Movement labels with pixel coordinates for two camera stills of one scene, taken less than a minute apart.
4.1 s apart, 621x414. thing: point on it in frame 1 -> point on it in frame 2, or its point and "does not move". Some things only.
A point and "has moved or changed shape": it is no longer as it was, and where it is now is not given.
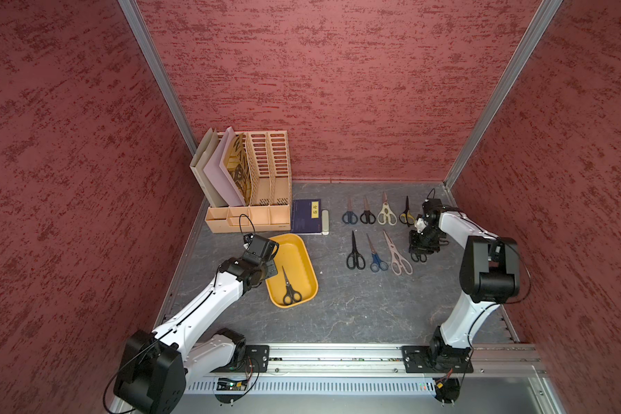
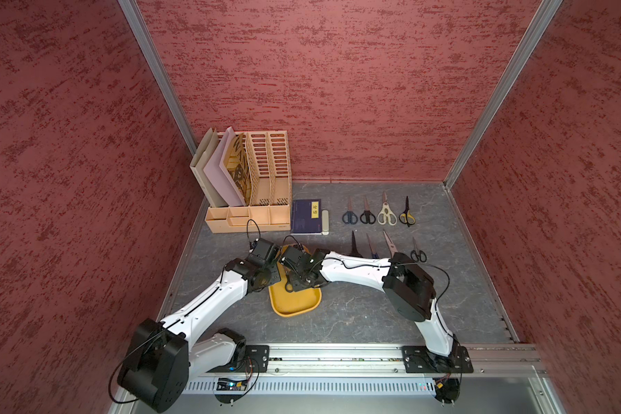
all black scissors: [355, 260] does not move
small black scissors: [417, 257] does not move
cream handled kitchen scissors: [386, 215] does not move
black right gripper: [416, 246] -> [297, 284]
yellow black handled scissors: [406, 216] does not move
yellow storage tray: [296, 278] has moved or changed shape
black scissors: [291, 295] has moved or changed shape
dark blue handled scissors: [349, 216] does not move
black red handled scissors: [367, 216] does not move
